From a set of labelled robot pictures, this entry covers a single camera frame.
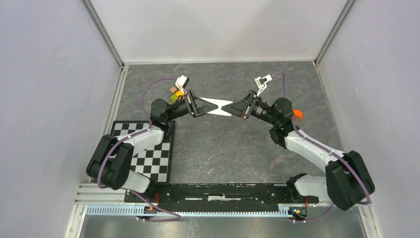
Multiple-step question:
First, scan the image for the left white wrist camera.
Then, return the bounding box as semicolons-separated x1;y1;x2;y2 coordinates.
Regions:
175;75;190;92

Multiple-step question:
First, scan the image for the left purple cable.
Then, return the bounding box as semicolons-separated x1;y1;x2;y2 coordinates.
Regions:
97;78;178;189

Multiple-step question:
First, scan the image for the black white checkerboard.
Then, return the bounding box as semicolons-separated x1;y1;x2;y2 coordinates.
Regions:
110;120;175;184

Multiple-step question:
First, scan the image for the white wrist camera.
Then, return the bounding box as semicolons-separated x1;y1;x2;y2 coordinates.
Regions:
254;74;272;96
175;75;190;92

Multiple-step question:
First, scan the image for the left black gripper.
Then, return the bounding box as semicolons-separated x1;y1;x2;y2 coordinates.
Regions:
165;89;219;122

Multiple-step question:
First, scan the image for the aluminium slotted cable duct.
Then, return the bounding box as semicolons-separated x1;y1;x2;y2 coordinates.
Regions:
86;205;296;218

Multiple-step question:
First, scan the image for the orange tape roll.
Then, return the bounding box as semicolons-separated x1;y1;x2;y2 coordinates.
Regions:
293;109;303;121

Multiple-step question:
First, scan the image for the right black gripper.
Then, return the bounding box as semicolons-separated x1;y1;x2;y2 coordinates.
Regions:
220;92;277;126

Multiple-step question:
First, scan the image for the white remote control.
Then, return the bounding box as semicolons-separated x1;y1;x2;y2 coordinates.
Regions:
202;98;233;117

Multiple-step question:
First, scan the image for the tan wooden block pair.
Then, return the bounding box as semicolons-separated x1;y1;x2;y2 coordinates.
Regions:
170;87;179;94

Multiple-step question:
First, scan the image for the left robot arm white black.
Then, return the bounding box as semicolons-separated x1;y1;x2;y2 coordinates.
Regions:
86;90;219;202

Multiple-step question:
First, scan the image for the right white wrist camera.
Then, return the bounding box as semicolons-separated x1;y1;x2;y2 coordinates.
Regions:
254;74;272;96

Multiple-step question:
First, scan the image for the green yellow block stack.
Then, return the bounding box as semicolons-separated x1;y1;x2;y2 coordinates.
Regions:
170;90;184;104

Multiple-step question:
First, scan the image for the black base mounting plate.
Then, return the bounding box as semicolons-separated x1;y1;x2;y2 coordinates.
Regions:
142;183;319;212

